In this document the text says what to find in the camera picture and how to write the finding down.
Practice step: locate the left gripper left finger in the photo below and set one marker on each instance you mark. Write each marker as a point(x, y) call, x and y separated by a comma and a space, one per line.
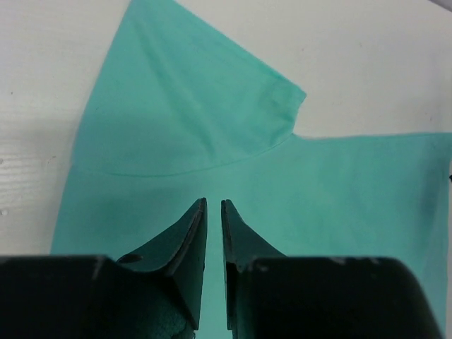
point(176, 257)

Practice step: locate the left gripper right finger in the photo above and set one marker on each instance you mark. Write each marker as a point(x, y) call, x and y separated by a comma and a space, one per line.
point(255, 277)

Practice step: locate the mint green t-shirt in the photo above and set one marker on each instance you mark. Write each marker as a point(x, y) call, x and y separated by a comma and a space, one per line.
point(179, 112)

